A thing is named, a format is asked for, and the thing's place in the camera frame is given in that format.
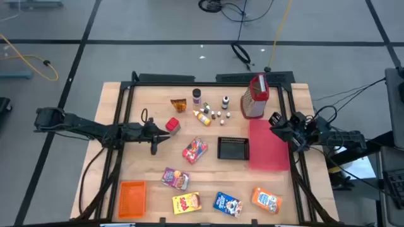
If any red snack packet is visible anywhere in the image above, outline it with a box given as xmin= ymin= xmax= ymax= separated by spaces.
xmin=165 ymin=117 xmax=182 ymax=136

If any black beam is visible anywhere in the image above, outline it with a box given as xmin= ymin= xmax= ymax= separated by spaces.
xmin=328 ymin=131 xmax=395 ymax=166

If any orange taco mix packet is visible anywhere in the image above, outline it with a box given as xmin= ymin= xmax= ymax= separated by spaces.
xmin=170 ymin=98 xmax=187 ymax=114

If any yellow squeeze bottle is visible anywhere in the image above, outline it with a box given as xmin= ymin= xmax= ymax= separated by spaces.
xmin=193 ymin=110 xmax=212 ymax=127

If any purple Raisin Bran cereal box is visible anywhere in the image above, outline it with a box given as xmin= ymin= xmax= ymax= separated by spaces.
xmin=160 ymin=166 xmax=191 ymax=192

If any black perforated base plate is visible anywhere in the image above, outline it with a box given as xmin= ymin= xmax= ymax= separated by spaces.
xmin=215 ymin=71 xmax=296 ymax=84

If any black cable coil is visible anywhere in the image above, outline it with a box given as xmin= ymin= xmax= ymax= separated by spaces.
xmin=198 ymin=0 xmax=275 ymax=23

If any grey floor rail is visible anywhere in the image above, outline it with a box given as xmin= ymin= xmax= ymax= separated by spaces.
xmin=4 ymin=0 xmax=64 ymax=9

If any black caster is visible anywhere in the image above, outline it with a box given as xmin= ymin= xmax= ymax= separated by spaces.
xmin=0 ymin=96 xmax=13 ymax=115

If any orange plastic basket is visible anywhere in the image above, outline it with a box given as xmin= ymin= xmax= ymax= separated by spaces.
xmin=117 ymin=180 xmax=147 ymax=219

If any grey cabinet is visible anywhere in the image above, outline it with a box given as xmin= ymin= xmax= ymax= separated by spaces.
xmin=384 ymin=66 xmax=404 ymax=149

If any red Froot Loops cereal box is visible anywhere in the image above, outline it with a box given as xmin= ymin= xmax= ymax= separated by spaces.
xmin=182 ymin=136 xmax=209 ymax=165

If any white panel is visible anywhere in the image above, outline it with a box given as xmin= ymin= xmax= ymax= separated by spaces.
xmin=333 ymin=142 xmax=377 ymax=180

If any blue-grey floor bar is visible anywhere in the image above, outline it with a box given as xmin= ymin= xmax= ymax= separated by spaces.
xmin=0 ymin=71 xmax=34 ymax=79

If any black hanging cable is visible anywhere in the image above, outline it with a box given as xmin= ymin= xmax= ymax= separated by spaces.
xmin=237 ymin=0 xmax=249 ymax=44

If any black cable loop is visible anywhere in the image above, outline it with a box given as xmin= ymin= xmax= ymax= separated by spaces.
xmin=230 ymin=42 xmax=253 ymax=72

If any orange cereal box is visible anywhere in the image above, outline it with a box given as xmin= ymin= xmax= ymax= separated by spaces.
xmin=251 ymin=186 xmax=283 ymax=215

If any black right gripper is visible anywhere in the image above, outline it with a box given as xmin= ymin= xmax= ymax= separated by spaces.
xmin=268 ymin=111 xmax=309 ymax=152

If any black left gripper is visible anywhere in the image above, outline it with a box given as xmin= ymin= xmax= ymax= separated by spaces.
xmin=138 ymin=117 xmax=172 ymax=156

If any yellow floor cable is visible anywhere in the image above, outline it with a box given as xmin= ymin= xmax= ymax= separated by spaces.
xmin=0 ymin=33 xmax=60 ymax=82

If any yellow Corn Pops cereal box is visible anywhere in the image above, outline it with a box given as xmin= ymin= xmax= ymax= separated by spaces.
xmin=172 ymin=192 xmax=203 ymax=216

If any blue Frosted Flakes cereal box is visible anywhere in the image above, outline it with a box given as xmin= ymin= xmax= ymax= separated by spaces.
xmin=212 ymin=191 xmax=244 ymax=218

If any black plastic basket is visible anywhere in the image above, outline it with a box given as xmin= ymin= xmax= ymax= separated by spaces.
xmin=217 ymin=136 xmax=251 ymax=161

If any metal box grater red handle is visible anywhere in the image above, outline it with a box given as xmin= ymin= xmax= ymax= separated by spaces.
xmin=240 ymin=73 xmax=270 ymax=120

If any spice jar purple label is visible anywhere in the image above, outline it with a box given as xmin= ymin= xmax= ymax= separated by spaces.
xmin=192 ymin=88 xmax=203 ymax=107

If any black aluminium table frame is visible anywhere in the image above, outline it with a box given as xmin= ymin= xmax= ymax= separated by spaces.
xmin=75 ymin=80 xmax=340 ymax=225

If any black keyboard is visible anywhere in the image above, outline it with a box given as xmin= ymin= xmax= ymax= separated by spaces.
xmin=382 ymin=170 xmax=404 ymax=211

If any yellow hanging cable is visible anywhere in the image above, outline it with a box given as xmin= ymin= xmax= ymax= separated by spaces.
xmin=266 ymin=0 xmax=293 ymax=71

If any pink translucent plastic bin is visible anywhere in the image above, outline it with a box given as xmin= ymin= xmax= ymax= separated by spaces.
xmin=248 ymin=119 xmax=291 ymax=173

